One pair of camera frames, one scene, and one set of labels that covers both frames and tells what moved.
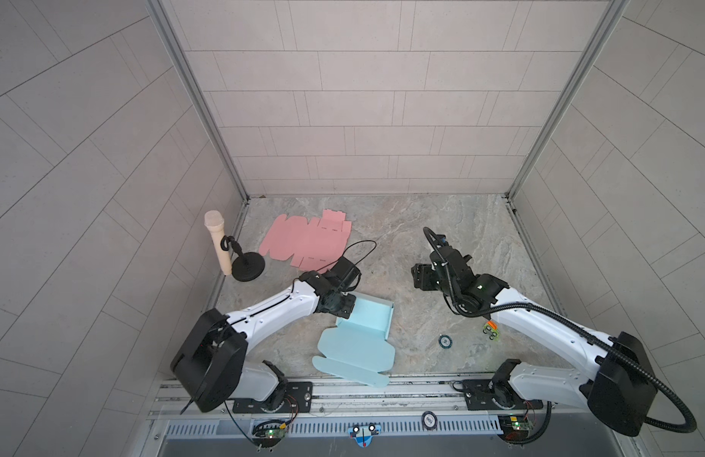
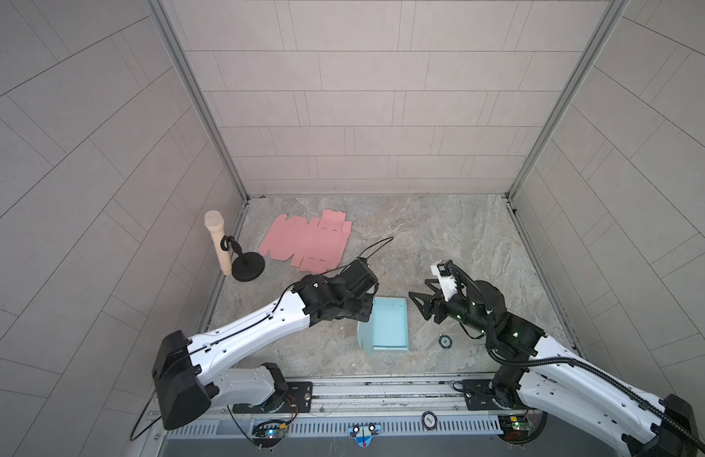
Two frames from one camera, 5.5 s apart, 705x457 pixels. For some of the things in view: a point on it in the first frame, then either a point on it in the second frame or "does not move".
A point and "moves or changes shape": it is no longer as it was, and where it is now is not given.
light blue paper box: (358, 347) moves or changes shape
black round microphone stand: (247, 267) does not move
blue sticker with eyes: (364, 434) does not move
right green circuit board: (514, 422) does not move
